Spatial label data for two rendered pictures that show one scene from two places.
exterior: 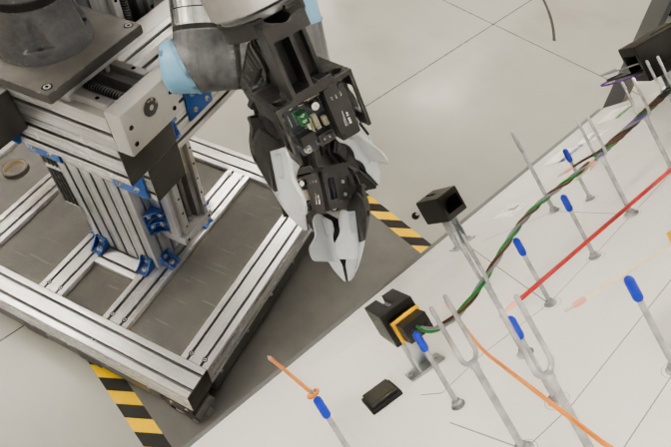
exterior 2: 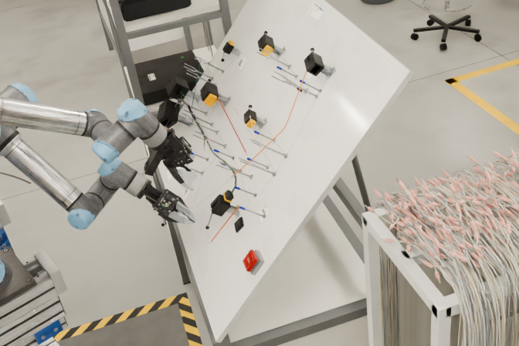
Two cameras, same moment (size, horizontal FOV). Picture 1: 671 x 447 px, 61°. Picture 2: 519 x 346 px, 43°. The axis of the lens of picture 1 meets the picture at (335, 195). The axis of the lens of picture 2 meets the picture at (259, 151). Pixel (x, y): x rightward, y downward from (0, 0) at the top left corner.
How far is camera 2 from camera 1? 1.73 m
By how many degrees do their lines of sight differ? 47
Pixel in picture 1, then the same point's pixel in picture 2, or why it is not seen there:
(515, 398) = (262, 178)
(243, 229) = not seen: outside the picture
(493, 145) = (79, 250)
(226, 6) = (161, 137)
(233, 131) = not seen: outside the picture
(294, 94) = (182, 146)
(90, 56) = (18, 265)
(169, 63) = (84, 214)
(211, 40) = (86, 198)
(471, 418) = (261, 190)
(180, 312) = not seen: outside the picture
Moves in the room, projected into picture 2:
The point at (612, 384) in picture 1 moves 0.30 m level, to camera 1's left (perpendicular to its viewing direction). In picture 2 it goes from (270, 154) to (230, 208)
